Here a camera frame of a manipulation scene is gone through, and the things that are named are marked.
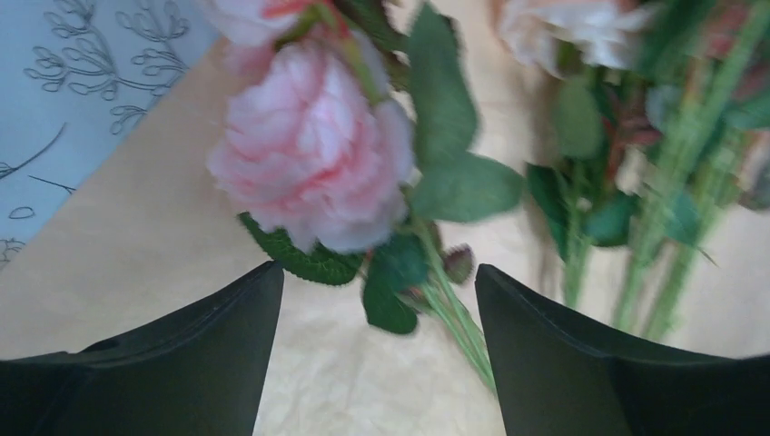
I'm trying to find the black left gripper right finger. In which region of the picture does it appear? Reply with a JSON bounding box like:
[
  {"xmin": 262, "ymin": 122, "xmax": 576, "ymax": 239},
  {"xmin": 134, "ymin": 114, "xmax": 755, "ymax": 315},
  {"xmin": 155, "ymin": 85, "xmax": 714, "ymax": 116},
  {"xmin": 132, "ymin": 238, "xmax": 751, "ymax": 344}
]
[{"xmin": 475, "ymin": 264, "xmax": 769, "ymax": 436}]

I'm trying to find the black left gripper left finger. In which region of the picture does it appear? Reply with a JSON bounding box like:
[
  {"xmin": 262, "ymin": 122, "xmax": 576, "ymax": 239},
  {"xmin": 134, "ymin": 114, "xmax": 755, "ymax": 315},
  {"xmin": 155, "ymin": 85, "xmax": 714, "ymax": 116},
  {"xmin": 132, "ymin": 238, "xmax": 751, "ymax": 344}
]
[{"xmin": 1, "ymin": 261, "xmax": 284, "ymax": 435}]

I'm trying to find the pink fake flower stem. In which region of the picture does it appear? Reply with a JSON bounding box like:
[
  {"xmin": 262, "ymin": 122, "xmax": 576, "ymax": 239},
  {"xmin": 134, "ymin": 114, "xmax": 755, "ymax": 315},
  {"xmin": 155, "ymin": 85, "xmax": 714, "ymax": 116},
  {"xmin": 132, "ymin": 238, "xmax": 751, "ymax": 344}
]
[{"xmin": 200, "ymin": 1, "xmax": 524, "ymax": 389}]

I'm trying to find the pink fake flower bunch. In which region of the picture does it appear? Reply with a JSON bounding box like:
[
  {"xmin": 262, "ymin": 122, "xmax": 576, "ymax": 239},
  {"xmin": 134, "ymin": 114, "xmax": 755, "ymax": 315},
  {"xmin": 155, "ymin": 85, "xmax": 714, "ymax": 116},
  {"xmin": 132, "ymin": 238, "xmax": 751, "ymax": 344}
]
[{"xmin": 493, "ymin": 1, "xmax": 769, "ymax": 342}]

